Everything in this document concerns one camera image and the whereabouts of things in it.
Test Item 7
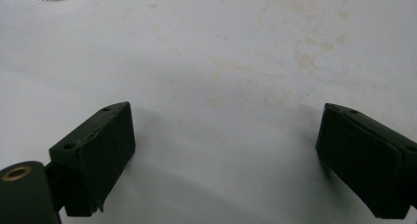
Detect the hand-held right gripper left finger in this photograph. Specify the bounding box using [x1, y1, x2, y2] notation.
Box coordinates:
[48, 101, 137, 218]

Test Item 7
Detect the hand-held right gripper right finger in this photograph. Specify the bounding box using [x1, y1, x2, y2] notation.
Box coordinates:
[315, 102, 417, 220]

